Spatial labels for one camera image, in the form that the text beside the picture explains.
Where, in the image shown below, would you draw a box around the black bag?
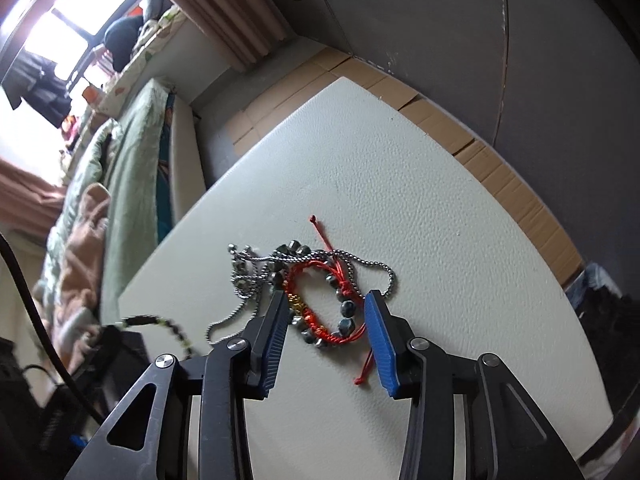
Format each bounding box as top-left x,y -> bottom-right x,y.
104,15 -> 146,71

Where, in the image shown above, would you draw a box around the bed with green sheet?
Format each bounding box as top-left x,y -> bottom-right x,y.
30,77 -> 206,351

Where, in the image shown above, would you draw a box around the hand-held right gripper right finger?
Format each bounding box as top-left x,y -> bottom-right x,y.
364,289 -> 586,480

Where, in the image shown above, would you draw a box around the hanging dark clothes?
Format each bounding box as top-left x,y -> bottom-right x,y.
2,52 -> 71,128

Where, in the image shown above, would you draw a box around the pink curtain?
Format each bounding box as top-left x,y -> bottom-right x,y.
140,0 -> 293,71
0,157 -> 66,233

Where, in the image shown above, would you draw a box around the dark cloth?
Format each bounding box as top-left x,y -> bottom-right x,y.
565,260 -> 640,411

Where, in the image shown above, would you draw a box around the window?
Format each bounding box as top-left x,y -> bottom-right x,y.
0,0 -> 151,91

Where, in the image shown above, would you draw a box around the red cord bead bracelet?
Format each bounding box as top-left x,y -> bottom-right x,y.
284,215 -> 373,386

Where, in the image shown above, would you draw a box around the grey pillow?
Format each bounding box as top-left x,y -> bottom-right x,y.
141,0 -> 173,26

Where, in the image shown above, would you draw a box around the patterned window seat cushion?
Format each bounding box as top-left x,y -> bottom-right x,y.
90,5 -> 188,121

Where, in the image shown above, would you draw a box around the cardboard floor sheets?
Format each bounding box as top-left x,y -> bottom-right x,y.
225,45 -> 586,286

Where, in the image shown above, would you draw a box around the silver chain necklace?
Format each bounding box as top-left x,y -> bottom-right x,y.
205,242 -> 396,346

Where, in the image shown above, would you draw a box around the pale green quilt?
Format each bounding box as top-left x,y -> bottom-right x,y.
40,120 -> 123,281

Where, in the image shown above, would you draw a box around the grey metallic bead bracelet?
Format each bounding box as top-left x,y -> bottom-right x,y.
227,241 -> 311,301

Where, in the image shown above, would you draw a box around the dark green bead bracelet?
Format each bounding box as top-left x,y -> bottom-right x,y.
120,312 -> 193,361

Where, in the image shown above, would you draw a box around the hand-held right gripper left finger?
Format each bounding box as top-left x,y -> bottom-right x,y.
65,290 -> 292,480

